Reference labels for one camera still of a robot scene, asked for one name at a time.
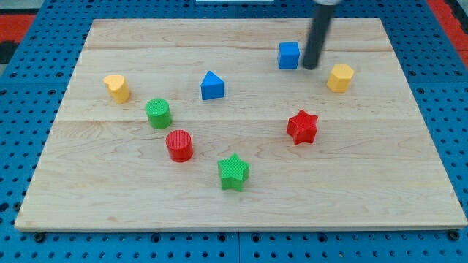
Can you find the yellow heart block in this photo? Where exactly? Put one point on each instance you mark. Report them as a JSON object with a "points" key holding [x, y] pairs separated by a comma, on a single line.
{"points": [[117, 87]]}

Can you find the blue triangle block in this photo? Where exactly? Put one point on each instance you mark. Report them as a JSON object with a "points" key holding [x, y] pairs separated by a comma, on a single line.
{"points": [[212, 86]]}

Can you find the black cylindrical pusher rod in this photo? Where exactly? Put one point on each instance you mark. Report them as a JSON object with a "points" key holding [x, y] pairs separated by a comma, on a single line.
{"points": [[317, 34]]}

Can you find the red cylinder block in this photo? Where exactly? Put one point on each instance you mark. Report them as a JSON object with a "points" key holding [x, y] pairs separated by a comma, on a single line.
{"points": [[179, 145]]}

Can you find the blue cube block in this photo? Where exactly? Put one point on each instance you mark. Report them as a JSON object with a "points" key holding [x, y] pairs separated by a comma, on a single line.
{"points": [[288, 55]]}

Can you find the wooden board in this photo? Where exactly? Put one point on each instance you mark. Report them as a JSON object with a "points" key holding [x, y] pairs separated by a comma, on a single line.
{"points": [[190, 125]]}

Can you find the green star block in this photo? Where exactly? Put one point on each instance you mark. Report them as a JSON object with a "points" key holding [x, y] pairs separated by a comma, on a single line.
{"points": [[233, 172]]}

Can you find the yellow hexagon block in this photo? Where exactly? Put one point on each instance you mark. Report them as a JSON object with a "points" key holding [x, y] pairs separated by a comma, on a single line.
{"points": [[340, 77]]}

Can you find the green cylinder block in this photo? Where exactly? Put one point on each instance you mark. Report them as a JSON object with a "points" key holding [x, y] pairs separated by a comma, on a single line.
{"points": [[158, 113]]}

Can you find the red star block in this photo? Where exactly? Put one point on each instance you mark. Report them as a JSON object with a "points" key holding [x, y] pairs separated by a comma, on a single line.
{"points": [[302, 127]]}

